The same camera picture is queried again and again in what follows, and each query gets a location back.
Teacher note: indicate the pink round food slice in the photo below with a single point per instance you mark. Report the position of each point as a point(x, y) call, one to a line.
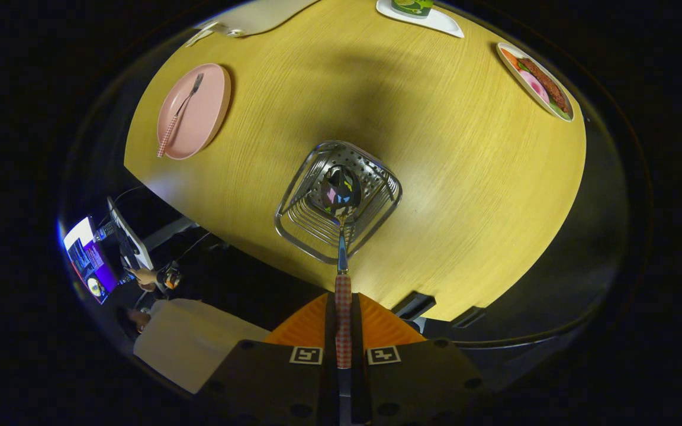
point(535, 87)

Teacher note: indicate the white divided dish of beans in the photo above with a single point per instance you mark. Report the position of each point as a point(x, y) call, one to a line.
point(199, 35)

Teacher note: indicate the white-edged laptop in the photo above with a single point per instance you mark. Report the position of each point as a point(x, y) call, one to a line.
point(134, 245)

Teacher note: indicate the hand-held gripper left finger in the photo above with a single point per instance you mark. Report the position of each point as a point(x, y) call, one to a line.
point(329, 325)

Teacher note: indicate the black table bracket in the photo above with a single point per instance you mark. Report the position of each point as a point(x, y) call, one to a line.
point(415, 305)
point(468, 316)

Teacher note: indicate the pink plate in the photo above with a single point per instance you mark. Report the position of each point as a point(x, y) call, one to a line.
point(205, 112)

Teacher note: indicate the brown meat piece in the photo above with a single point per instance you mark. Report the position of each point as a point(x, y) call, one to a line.
point(548, 89)

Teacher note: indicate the white food plate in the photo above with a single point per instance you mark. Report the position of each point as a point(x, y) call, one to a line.
point(515, 68)

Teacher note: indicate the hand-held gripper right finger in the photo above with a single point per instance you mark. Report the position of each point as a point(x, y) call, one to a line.
point(357, 325)

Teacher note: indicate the green label drink bottle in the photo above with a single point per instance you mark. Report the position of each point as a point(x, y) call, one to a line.
point(412, 7)

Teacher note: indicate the white coaster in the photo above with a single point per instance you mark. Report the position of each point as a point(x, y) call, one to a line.
point(438, 23)

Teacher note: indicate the lit computer screen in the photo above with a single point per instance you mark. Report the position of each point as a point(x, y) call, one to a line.
point(89, 266)

